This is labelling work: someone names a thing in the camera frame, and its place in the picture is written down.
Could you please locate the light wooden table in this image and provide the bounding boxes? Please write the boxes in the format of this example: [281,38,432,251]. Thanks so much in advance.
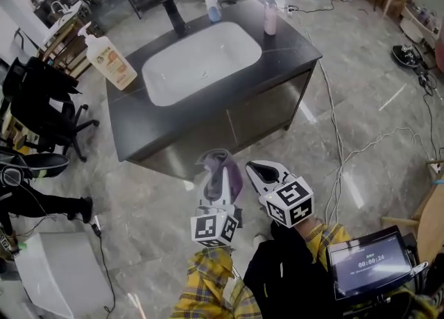
[381,159,444,266]

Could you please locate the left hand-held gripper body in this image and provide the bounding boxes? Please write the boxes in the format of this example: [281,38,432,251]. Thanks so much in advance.
[189,202,244,248]

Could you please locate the black faucet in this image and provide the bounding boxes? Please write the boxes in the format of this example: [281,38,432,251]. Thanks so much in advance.
[162,0,188,38]

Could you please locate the black tablet screen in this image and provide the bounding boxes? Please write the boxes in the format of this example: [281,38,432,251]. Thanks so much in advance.
[325,225,417,301]

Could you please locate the pink pump bottle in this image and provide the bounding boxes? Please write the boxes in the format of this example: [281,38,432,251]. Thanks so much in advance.
[263,0,278,37]

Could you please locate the large cream pump bottle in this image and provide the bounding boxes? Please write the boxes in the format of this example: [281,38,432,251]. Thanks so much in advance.
[76,21,139,92]

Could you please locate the white sink basin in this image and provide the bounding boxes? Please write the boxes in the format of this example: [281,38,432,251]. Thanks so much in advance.
[141,21,263,107]

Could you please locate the white floor cable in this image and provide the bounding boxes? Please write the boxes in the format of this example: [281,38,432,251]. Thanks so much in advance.
[294,12,438,225]

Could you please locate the person's left forearm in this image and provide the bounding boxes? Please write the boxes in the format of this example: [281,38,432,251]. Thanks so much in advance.
[169,246,263,319]

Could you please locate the person's legs in black trousers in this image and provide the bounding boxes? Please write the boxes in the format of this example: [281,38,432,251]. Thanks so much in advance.
[242,222,334,319]

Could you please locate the blue spray bottle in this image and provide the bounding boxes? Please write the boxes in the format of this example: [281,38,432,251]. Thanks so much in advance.
[203,0,223,24]

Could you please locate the dark wooden vanity cabinet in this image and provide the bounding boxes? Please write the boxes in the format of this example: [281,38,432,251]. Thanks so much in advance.
[105,0,323,182]

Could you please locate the wooden slatted shelf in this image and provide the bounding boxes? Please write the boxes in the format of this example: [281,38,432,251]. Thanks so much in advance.
[41,15,93,79]

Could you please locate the black round basin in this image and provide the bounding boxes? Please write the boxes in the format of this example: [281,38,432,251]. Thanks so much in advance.
[391,43,421,69]

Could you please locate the person's right forearm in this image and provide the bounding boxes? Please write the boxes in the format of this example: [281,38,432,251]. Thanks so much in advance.
[304,218,353,272]

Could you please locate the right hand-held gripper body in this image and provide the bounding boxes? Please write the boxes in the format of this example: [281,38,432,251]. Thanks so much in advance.
[259,175,316,229]

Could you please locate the purple grey cloth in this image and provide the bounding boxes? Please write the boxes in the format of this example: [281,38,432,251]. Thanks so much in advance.
[196,148,244,206]

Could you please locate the person's white shoe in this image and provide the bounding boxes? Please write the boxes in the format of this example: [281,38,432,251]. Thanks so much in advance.
[253,232,270,250]

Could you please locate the black office chair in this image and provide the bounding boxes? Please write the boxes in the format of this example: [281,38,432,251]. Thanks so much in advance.
[1,55,101,163]

